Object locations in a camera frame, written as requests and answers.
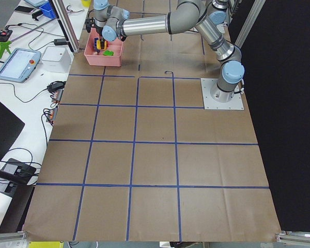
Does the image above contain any yellow toy block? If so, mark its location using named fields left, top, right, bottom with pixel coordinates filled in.
left=96, top=40, right=107, bottom=51

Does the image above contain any blue toy block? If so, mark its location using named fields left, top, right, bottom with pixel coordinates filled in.
left=94, top=38, right=101, bottom=52

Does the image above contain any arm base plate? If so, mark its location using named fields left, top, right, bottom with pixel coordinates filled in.
left=200, top=78, right=244, bottom=111

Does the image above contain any green toy block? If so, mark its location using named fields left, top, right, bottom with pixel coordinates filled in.
left=103, top=50, right=114, bottom=56

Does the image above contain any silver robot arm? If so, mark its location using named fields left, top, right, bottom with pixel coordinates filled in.
left=94, top=0, right=245, bottom=103

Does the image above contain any blue plastic bin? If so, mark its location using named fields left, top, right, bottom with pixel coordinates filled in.
left=39, top=2, right=56, bottom=19

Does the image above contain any brown paper table mat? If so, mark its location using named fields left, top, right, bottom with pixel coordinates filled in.
left=23, top=0, right=283, bottom=243

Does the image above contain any white square box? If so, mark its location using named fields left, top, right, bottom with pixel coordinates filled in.
left=41, top=46, right=71, bottom=73

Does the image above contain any aluminium frame post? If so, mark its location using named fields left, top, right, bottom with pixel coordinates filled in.
left=49, top=0, right=80, bottom=53

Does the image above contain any pink plastic box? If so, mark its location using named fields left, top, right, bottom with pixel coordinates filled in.
left=84, top=28, right=125, bottom=67

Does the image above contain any black power adapter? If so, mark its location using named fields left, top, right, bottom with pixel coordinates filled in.
left=53, top=38, right=67, bottom=46

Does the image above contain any teach pendant tablet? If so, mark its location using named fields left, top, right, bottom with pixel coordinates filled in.
left=0, top=48, right=41, bottom=83

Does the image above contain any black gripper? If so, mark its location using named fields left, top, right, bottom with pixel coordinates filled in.
left=95, top=25, right=106, bottom=49

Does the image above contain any green handled grabber tool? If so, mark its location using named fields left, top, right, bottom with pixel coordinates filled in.
left=0, top=40, right=11, bottom=59

